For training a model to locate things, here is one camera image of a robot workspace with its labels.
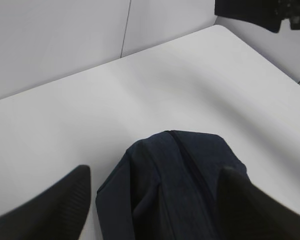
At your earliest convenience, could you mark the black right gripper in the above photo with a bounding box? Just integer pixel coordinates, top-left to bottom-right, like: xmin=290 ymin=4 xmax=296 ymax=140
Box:
xmin=214 ymin=0 xmax=300 ymax=33

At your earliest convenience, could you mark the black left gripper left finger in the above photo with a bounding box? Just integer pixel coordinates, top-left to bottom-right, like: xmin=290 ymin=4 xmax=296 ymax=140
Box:
xmin=0 ymin=165 xmax=91 ymax=240

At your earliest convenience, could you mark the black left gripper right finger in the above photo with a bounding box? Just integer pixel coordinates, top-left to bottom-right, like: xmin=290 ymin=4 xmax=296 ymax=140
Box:
xmin=216 ymin=167 xmax=300 ymax=240

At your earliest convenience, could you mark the dark blue lunch bag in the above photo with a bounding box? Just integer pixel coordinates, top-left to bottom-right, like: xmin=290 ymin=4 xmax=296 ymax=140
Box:
xmin=95 ymin=130 xmax=247 ymax=240

